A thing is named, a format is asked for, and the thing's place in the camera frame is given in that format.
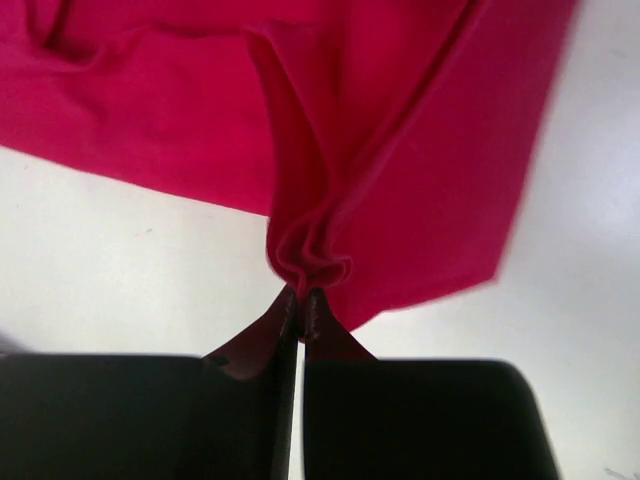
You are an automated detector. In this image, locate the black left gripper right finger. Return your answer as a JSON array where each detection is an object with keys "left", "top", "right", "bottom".
[{"left": 302, "top": 289, "right": 559, "bottom": 479}]

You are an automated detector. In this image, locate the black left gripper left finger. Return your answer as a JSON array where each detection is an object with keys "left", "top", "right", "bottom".
[{"left": 1, "top": 288, "right": 297, "bottom": 479}]

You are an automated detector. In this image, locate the magenta t shirt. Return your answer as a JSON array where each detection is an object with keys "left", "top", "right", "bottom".
[{"left": 1, "top": 1, "right": 576, "bottom": 329}]

